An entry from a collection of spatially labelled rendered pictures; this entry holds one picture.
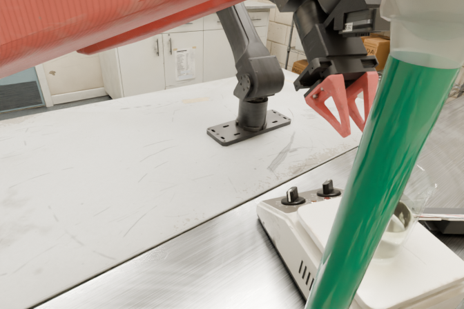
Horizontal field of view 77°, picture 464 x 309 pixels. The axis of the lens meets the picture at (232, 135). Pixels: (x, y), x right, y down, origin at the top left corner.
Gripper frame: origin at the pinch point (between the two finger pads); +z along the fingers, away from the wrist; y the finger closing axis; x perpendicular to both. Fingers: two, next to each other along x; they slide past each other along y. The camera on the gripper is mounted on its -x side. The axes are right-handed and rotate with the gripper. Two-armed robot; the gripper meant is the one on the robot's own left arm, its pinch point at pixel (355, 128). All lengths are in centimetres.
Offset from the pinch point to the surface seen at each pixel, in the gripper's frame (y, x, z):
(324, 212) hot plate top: -9.4, -1.5, 9.3
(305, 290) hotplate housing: -12.7, 1.2, 16.4
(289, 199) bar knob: -10.2, 4.0, 6.8
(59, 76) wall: -87, 229, -158
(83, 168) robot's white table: -36.5, 22.7, -6.5
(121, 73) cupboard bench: -32, 191, -133
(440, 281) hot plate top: -4.5, -7.8, 16.9
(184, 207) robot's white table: -22.1, 14.1, 4.1
